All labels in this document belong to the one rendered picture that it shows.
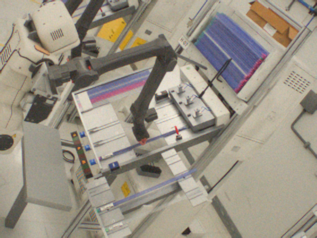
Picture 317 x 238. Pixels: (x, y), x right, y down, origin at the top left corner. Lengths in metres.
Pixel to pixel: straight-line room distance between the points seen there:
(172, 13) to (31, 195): 2.10
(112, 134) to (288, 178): 1.86
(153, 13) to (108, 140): 1.45
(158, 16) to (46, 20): 1.87
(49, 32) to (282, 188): 2.61
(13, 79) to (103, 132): 0.77
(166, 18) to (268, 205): 1.90
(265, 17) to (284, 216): 1.79
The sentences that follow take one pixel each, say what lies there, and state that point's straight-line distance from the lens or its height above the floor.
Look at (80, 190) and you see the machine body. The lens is 2.80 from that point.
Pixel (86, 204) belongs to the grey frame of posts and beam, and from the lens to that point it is 2.13.
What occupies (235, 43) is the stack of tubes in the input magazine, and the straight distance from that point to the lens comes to 2.17.
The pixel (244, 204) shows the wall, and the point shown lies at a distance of 3.76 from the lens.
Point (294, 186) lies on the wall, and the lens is 3.48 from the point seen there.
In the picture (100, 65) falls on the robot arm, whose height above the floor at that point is 1.30.
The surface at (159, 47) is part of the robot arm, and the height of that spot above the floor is 1.46.
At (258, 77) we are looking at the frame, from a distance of 2.01.
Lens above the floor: 1.85
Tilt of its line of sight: 23 degrees down
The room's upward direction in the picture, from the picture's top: 37 degrees clockwise
